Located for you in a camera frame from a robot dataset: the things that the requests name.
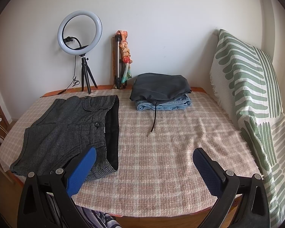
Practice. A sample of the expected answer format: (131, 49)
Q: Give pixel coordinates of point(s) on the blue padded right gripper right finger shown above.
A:
(253, 209)

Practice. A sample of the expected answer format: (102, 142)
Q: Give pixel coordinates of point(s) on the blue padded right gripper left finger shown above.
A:
(46, 201)

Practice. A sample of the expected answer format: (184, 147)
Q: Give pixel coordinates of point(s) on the grey houndstooth shorts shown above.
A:
(67, 128)

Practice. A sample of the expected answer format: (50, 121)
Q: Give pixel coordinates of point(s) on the striped fabric under bed edge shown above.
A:
(93, 218)

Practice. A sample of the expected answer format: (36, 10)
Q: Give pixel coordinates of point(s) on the pink plaid blanket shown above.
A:
(156, 176)

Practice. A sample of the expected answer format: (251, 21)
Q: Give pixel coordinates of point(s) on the black mini tripod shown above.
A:
(86, 74)

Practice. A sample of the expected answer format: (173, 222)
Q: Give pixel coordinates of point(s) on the folded blue jeans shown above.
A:
(179, 103)

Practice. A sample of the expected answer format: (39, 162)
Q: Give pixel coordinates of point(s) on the folded silver tripod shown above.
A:
(117, 64)

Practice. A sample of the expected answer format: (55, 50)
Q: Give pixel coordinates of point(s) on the green leaf pattern cover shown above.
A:
(245, 83)

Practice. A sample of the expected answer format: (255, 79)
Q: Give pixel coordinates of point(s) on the dark grey folded pants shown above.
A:
(159, 88)

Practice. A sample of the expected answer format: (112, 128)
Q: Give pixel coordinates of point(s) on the orange floral scarf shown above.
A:
(125, 56)

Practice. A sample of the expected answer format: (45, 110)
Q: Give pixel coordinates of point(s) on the white ring light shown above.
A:
(84, 25)

